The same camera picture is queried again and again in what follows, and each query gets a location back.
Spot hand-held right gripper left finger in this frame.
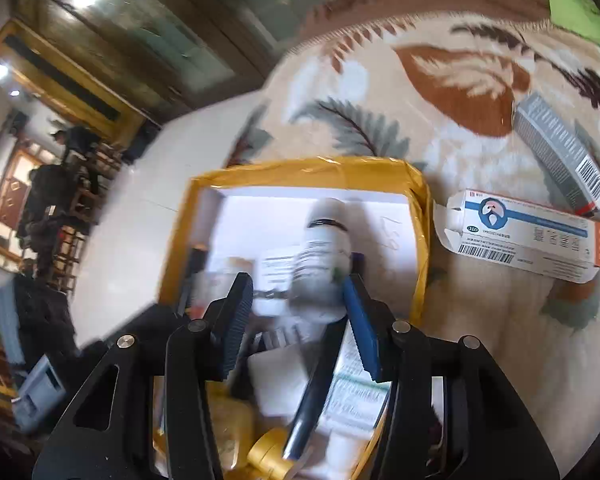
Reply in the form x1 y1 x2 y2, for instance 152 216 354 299
32 271 255 480

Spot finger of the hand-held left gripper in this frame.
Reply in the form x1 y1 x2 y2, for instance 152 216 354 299
75 304 183 356

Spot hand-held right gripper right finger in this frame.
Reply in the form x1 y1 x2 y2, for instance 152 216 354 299
342 274 561 480

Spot white labelled bottle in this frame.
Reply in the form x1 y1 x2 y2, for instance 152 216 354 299
287 197 353 323

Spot black pen yellow ends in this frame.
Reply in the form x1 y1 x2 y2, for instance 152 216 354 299
282 320 351 463

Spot yellow-taped white cardboard box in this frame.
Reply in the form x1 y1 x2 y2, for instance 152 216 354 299
152 156 433 480

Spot white labelled carton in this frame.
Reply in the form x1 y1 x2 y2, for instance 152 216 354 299
325 320 396 431

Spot white charger plug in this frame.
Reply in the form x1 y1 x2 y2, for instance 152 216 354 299
245 350 316 416

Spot wooden chair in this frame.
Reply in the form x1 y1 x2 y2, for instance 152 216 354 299
50 225 88 296

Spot white tube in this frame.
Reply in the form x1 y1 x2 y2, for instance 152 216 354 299
325 432 376 478

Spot gold round cap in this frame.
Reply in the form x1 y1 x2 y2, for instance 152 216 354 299
247 427 296 480

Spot blue white medicine carton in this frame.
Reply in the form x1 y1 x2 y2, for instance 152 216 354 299
432 189 600 285

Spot leaf-print blanket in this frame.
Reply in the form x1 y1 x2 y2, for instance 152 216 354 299
225 0 600 480

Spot grey carton red end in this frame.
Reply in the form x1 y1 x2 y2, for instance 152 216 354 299
512 92 600 217

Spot green blanket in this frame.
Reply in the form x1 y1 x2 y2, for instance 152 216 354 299
547 0 600 58

